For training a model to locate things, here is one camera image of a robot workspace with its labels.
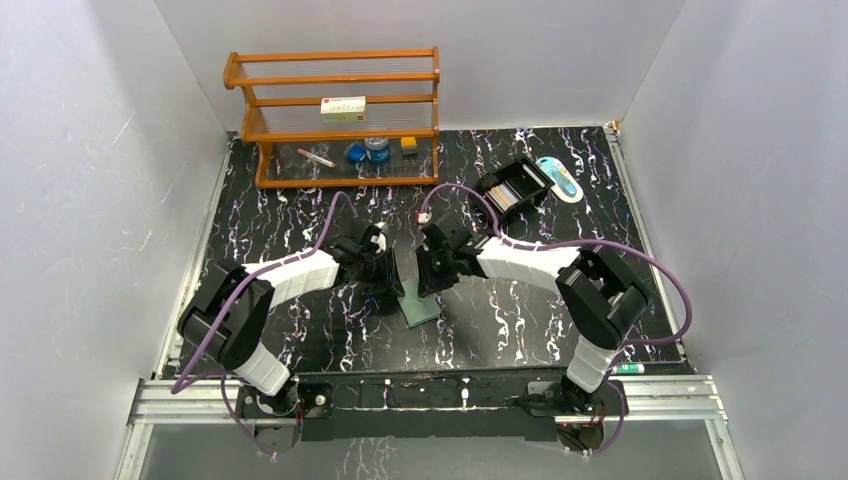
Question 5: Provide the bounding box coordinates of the mint green card holder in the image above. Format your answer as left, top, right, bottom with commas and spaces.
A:
398, 278, 442, 328

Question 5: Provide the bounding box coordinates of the black card storage box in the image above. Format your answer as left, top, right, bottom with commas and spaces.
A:
471, 158, 554, 226

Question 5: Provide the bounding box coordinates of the blue round jar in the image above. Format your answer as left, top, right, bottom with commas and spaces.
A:
363, 137, 391, 163

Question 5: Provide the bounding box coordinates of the blue square lid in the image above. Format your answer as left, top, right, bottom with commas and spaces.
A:
345, 143, 367, 163

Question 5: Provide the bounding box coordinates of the silver aluminium rail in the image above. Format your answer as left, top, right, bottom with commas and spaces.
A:
129, 372, 727, 426

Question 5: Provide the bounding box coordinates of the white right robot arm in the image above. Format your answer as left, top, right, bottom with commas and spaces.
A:
416, 216, 648, 416

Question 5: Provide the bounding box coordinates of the stack of cards in box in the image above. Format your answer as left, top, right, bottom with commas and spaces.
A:
487, 164, 547, 212

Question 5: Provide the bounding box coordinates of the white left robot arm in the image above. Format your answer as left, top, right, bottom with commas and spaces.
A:
177, 219, 404, 416

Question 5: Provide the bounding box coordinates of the blue white packaged tool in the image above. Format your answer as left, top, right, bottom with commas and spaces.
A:
535, 156, 584, 204

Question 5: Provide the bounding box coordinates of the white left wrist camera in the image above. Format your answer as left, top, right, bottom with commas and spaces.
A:
371, 222, 387, 253

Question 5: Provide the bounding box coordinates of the orange wooden shelf rack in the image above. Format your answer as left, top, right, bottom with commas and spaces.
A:
222, 46, 441, 189

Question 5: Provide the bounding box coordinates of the white medicine box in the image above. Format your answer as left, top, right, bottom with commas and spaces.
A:
320, 96, 367, 123

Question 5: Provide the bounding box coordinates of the red white pen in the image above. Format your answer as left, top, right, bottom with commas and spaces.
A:
297, 149, 336, 168

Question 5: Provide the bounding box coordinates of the green white marker pen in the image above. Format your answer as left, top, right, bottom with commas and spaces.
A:
616, 363, 646, 375

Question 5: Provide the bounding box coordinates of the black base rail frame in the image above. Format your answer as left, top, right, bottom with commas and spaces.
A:
236, 367, 637, 446

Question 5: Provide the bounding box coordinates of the yellow black sponge block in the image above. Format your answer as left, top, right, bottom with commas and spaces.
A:
400, 136, 418, 157

